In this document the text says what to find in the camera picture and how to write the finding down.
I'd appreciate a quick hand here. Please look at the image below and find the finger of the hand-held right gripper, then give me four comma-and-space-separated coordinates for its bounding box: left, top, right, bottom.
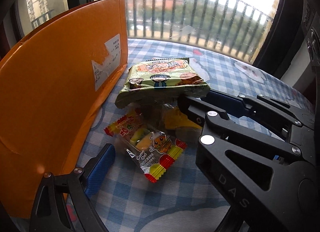
177, 94, 320, 210
207, 90, 316, 137

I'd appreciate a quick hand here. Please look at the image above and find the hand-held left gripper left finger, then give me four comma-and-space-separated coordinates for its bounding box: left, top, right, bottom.
29, 144, 116, 232

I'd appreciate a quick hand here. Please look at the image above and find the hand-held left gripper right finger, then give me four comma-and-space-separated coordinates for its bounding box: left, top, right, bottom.
215, 204, 295, 232

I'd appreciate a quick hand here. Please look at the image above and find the green snack packet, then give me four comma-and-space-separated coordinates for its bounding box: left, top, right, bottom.
114, 57, 211, 109

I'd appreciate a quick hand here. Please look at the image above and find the clear gummy candy packet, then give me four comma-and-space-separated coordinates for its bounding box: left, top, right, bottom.
104, 110, 188, 181

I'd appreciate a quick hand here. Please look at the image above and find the orange cardboard box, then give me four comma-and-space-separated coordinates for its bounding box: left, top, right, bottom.
0, 0, 129, 219

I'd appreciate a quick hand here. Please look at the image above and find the clear packet with yellow snack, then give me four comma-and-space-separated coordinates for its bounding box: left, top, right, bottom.
140, 102, 203, 145

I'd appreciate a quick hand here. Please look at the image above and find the blue checked bear tablecloth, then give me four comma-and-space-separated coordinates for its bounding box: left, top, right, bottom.
66, 38, 320, 232

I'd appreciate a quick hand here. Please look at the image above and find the short balcony railing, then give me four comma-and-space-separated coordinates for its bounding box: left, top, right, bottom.
31, 9, 55, 29

